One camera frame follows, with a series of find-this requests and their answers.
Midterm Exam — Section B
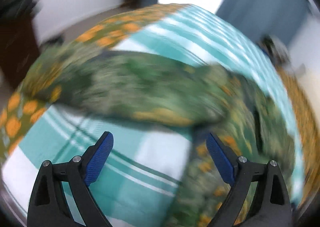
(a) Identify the green landscape print padded jacket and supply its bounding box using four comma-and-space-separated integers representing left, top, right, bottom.
34, 48, 295, 226

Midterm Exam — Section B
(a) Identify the pile of clothes on chair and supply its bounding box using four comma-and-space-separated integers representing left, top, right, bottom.
257, 35, 290, 66

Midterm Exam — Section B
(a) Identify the teal white plaid bed sheet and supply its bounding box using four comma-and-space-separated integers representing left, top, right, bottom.
1, 5, 305, 226

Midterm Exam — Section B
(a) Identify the orange floral green quilt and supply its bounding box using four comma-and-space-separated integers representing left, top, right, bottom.
1, 3, 184, 163

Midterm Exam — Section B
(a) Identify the dark wooden cabinet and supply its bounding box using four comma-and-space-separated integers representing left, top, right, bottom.
1, 15, 40, 89

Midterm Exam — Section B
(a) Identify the blue curtain right panel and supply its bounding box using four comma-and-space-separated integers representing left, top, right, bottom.
215, 0, 310, 46

